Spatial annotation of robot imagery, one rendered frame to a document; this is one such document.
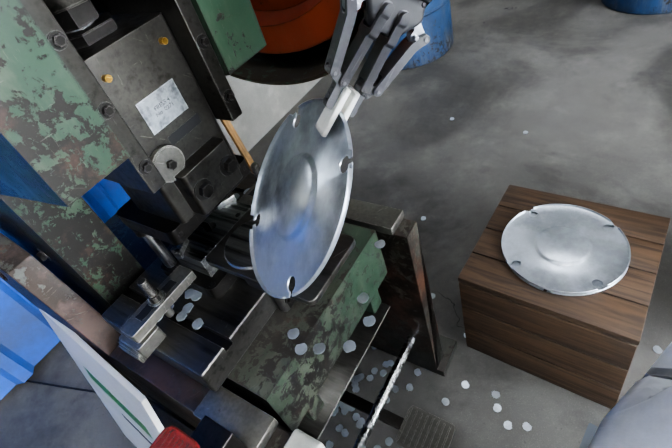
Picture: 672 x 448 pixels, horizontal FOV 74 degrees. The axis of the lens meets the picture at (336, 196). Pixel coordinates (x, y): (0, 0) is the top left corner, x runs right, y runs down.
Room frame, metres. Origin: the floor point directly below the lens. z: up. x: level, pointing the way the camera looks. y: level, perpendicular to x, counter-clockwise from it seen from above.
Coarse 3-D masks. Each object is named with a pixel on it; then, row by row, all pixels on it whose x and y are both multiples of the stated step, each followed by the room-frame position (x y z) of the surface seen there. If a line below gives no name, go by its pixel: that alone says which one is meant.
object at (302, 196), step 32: (288, 128) 0.63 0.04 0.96; (288, 160) 0.57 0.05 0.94; (320, 160) 0.49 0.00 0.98; (256, 192) 0.62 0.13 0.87; (288, 192) 0.51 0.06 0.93; (320, 192) 0.45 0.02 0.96; (288, 224) 0.47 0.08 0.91; (320, 224) 0.41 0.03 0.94; (256, 256) 0.51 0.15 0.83; (288, 256) 0.44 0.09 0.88; (320, 256) 0.38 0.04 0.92; (288, 288) 0.40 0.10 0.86
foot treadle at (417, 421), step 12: (348, 396) 0.58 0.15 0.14; (360, 408) 0.54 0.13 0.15; (384, 420) 0.49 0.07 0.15; (396, 420) 0.48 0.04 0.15; (408, 420) 0.47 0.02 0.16; (420, 420) 0.46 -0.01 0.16; (432, 420) 0.45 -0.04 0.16; (444, 420) 0.44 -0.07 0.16; (408, 432) 0.44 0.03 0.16; (420, 432) 0.43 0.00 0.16; (432, 432) 0.42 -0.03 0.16; (444, 432) 0.41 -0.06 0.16; (408, 444) 0.41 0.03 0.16; (420, 444) 0.41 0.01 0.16; (432, 444) 0.40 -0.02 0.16; (444, 444) 0.39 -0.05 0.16
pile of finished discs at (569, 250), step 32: (512, 224) 0.78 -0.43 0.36; (544, 224) 0.74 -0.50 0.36; (576, 224) 0.71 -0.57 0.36; (608, 224) 0.67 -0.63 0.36; (512, 256) 0.68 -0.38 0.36; (544, 256) 0.64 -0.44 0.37; (576, 256) 0.61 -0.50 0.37; (608, 256) 0.59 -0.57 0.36; (544, 288) 0.56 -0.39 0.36; (576, 288) 0.54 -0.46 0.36
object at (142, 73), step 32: (96, 32) 0.65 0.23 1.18; (128, 32) 0.64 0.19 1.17; (160, 32) 0.66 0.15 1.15; (96, 64) 0.59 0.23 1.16; (128, 64) 0.61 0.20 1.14; (160, 64) 0.64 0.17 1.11; (128, 96) 0.60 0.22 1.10; (160, 96) 0.63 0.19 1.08; (192, 96) 0.66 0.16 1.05; (160, 128) 0.61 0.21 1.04; (192, 128) 0.64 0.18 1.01; (160, 160) 0.58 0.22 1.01; (192, 160) 0.61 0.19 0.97; (224, 160) 0.62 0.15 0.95; (128, 192) 0.65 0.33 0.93; (160, 192) 0.57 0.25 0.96; (192, 192) 0.57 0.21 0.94; (224, 192) 0.60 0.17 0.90
